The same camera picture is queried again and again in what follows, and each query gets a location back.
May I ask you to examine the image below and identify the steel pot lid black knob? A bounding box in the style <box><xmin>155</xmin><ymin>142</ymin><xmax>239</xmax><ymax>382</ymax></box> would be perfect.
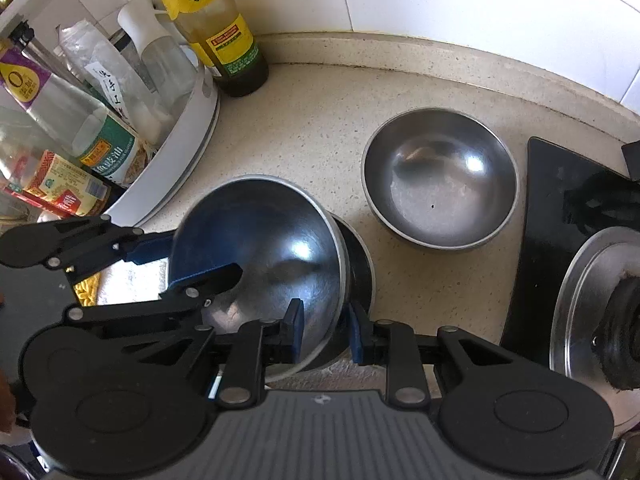
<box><xmin>549</xmin><ymin>226</ymin><xmax>640</xmax><ymax>442</ymax></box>

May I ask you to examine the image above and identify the black glass cooktop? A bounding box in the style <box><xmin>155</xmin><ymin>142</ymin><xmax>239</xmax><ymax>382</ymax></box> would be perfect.
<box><xmin>499</xmin><ymin>137</ymin><xmax>640</xmax><ymax>361</ymax></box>

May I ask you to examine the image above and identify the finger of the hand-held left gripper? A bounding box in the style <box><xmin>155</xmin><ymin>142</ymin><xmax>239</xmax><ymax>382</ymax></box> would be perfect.
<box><xmin>0</xmin><ymin>214</ymin><xmax>177</xmax><ymax>282</ymax></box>
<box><xmin>62</xmin><ymin>262</ymin><xmax>245</xmax><ymax>334</ymax></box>

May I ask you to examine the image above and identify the yellow woven mat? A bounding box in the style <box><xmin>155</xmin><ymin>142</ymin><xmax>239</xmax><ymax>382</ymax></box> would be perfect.
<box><xmin>72</xmin><ymin>271</ymin><xmax>104</xmax><ymax>307</ymax></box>

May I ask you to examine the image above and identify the green yellow label oil bottle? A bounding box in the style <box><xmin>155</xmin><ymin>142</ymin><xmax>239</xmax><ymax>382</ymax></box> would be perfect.
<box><xmin>144</xmin><ymin>0</ymin><xmax>270</xmax><ymax>99</ymax></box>

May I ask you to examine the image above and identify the black top steel bottle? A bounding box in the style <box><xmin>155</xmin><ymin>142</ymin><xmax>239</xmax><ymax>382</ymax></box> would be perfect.
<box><xmin>10</xmin><ymin>20</ymin><xmax>77</xmax><ymax>83</ymax></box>

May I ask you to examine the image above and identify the white two-tier condiment rack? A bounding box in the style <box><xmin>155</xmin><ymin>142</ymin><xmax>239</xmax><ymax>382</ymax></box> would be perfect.
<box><xmin>102</xmin><ymin>62</ymin><xmax>221</xmax><ymax>229</ymax></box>

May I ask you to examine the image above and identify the yellow cap vinegar bottle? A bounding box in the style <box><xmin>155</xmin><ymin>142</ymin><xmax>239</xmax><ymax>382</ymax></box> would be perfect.
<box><xmin>0</xmin><ymin>105</ymin><xmax>112</xmax><ymax>219</ymax></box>

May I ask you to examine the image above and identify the white towel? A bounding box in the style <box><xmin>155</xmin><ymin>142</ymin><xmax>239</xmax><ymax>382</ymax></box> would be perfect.
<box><xmin>96</xmin><ymin>259</ymin><xmax>441</xmax><ymax>394</ymax></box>

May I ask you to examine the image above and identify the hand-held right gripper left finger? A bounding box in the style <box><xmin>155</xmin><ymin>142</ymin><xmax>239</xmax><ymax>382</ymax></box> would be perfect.
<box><xmin>107</xmin><ymin>298</ymin><xmax>305</xmax><ymax>407</ymax></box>

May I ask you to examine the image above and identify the purple label sauce bottle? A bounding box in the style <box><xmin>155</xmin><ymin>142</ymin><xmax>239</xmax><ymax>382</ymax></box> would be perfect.
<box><xmin>0</xmin><ymin>46</ymin><xmax>147</xmax><ymax>187</ymax></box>

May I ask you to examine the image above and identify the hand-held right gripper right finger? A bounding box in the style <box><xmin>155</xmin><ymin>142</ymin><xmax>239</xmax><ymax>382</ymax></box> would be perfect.
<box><xmin>349</xmin><ymin>304</ymin><xmax>533</xmax><ymax>409</ymax></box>

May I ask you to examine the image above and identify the clear bag with paper label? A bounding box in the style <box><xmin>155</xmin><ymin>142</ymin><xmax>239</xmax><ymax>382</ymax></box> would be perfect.
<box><xmin>56</xmin><ymin>19</ymin><xmax>153</xmax><ymax>133</ymax></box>

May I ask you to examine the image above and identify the stainless steel bowl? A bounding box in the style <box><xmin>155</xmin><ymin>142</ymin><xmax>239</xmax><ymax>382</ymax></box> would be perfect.
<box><xmin>300</xmin><ymin>214</ymin><xmax>377</xmax><ymax>372</ymax></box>
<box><xmin>167</xmin><ymin>174</ymin><xmax>347</xmax><ymax>379</ymax></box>
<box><xmin>360</xmin><ymin>107</ymin><xmax>520</xmax><ymax>254</ymax></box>

